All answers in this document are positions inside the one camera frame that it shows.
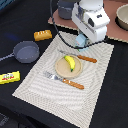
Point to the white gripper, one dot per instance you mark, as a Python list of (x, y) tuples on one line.
[(91, 19)]

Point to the yellow toy banana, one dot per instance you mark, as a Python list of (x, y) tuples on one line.
[(70, 61)]

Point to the orange toy bread loaf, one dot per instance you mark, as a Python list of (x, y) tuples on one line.
[(42, 35)]

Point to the yellow toy box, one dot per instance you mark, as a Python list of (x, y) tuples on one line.
[(9, 77)]

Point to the light blue milk carton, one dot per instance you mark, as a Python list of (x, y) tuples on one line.
[(80, 41)]

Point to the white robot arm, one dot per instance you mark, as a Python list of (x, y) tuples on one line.
[(91, 19)]

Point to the beige bowl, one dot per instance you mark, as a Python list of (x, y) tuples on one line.
[(122, 15)]

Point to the grey cooking pot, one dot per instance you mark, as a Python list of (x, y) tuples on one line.
[(65, 9)]

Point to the round wooden plate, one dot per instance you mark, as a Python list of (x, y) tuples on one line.
[(62, 68)]

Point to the grey frying pan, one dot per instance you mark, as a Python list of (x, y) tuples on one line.
[(24, 52)]

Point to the beige woven placemat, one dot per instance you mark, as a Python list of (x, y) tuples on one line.
[(69, 103)]

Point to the knife with wooden handle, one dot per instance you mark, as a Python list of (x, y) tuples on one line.
[(71, 56)]

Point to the fork with wooden handle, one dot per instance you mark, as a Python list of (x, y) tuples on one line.
[(66, 81)]

